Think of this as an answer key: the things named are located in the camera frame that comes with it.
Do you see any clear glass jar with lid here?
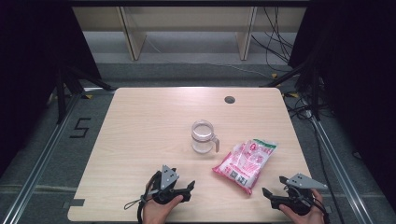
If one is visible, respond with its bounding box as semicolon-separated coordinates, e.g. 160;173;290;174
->
191;119;220;155

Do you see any pink and white plastic bag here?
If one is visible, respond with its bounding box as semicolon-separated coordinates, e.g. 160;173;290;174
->
212;138;278;196

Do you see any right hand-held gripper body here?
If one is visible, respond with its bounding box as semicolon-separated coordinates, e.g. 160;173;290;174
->
270;173;329;217

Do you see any light wooden shelf unit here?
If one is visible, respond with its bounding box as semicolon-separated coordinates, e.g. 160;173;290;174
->
72;6;307;62

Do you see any person's right hand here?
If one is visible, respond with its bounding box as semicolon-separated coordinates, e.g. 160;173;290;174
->
278;189;327;224

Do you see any black tape strip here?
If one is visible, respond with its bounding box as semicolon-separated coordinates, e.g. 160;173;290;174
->
62;198;86;209

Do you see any dark curtain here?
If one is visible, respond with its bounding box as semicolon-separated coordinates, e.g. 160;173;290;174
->
0;0;103;176
288;0;396;214

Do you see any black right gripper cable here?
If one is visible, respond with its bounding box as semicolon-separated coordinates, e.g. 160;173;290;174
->
289;185;331;224

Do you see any bundle of black cables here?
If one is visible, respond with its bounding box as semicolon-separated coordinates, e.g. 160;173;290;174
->
250;6;296;73

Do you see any person's left hand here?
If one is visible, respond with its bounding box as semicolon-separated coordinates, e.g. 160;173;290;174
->
142;194;185;224

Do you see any black metal stand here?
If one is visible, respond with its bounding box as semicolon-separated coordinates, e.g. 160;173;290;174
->
55;64;116;125
261;57;325;121

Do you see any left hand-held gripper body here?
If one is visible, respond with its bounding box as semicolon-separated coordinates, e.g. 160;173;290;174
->
145;164;192;205

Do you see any aluminium floor rail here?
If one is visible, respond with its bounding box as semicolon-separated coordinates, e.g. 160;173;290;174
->
0;92;82;224
306;109;376;224

